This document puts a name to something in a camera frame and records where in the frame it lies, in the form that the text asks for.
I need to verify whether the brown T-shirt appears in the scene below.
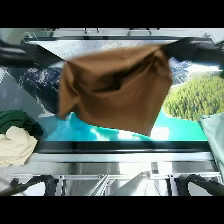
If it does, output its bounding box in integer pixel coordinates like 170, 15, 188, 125
55, 43, 174, 138

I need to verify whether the dark green garment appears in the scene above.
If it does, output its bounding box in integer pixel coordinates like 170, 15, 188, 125
0, 109, 44, 138

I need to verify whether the cream garment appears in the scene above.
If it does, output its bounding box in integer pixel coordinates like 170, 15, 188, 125
0, 125, 39, 168

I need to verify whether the pale green garment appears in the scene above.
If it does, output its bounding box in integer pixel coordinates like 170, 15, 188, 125
199, 112, 224, 183

